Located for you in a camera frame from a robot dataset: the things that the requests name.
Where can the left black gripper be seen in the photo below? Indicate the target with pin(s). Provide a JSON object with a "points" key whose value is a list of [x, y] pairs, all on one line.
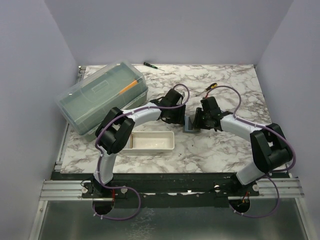
{"points": [[179, 119]]}

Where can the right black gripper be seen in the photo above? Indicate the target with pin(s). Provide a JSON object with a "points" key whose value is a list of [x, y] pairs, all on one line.
{"points": [[198, 123]]}

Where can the grey card holder wallet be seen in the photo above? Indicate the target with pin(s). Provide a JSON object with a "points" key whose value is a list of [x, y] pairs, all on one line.
{"points": [[188, 126]]}

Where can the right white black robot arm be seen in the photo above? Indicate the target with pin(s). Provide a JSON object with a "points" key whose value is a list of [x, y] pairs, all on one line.
{"points": [[268, 146]]}

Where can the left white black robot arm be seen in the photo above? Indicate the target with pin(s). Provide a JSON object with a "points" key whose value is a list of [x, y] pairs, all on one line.
{"points": [[115, 130]]}

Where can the grey cards stack in tray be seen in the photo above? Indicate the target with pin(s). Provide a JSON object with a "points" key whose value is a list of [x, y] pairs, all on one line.
{"points": [[130, 141]]}

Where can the white rectangular tray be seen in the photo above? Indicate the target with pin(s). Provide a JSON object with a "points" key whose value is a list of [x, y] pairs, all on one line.
{"points": [[149, 142]]}

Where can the orange pencil in toolbox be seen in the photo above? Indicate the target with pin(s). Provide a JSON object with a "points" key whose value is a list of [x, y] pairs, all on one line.
{"points": [[131, 85]]}

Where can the small green black screwdriver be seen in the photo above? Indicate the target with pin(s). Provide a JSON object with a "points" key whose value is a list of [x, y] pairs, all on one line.
{"points": [[152, 66]]}

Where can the translucent green plastic toolbox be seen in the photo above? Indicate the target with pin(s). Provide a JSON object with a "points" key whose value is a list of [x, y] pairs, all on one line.
{"points": [[86, 104]]}

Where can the yellow black handle screwdriver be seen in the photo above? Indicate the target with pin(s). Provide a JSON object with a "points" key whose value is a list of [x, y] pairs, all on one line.
{"points": [[211, 86]]}

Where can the black front mounting rail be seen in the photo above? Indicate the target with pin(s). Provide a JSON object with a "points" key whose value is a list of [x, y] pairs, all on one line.
{"points": [[151, 190]]}

